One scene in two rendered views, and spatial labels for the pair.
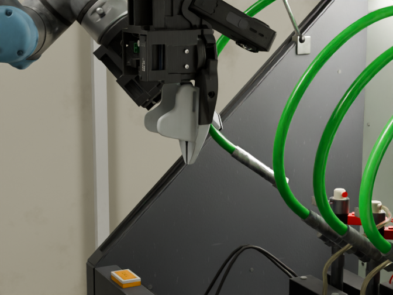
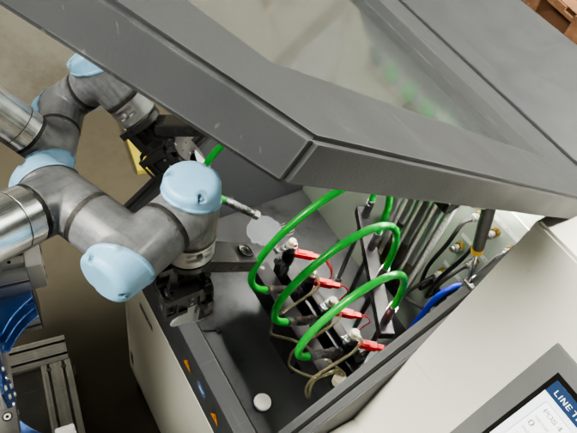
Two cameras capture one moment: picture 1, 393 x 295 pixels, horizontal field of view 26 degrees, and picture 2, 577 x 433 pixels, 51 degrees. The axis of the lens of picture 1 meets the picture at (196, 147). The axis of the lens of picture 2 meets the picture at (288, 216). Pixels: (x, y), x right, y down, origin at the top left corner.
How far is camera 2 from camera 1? 0.85 m
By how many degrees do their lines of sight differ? 42
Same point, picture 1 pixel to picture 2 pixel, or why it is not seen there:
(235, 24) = (228, 269)
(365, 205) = (298, 353)
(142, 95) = (159, 176)
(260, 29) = (246, 265)
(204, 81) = (203, 310)
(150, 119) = not seen: hidden behind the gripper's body
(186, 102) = (191, 310)
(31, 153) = not seen: outside the picture
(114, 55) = (137, 141)
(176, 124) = (183, 320)
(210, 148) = (209, 145)
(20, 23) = not seen: hidden behind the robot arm
